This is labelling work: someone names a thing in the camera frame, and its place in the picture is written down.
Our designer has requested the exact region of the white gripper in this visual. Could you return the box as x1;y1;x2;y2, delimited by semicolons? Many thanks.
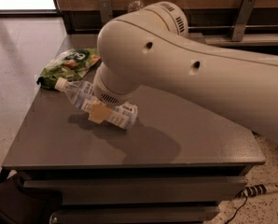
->
89;63;139;124

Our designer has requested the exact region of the blue labelled plastic bottle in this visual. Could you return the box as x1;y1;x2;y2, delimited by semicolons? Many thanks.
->
55;77;138;130

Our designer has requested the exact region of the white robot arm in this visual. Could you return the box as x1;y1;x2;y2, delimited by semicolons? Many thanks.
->
93;1;278;143

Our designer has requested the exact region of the clear plastic water bottle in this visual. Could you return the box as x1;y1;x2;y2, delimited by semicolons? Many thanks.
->
128;0;145;12

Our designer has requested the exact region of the green snack bag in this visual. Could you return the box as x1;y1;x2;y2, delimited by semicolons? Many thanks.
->
36;48;100;90

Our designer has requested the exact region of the grey drawer cabinet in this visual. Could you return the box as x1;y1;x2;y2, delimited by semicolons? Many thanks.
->
1;33;267;224

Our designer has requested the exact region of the dark brown bag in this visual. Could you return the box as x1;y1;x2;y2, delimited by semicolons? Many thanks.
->
0;174;63;224

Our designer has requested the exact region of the white power strip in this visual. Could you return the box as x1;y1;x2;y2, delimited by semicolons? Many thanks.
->
236;183;278;198

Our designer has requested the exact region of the left metal wall bracket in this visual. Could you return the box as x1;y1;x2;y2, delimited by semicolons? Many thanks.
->
99;0;113;24

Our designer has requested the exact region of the metal wall bracket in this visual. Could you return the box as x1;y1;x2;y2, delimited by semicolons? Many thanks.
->
99;0;113;24
229;0;257;42

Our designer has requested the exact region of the black power cable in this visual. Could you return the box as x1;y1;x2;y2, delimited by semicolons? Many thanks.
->
224;195;249;224

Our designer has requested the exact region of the right metal wall bracket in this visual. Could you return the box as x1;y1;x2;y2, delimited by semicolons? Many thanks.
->
229;0;257;42

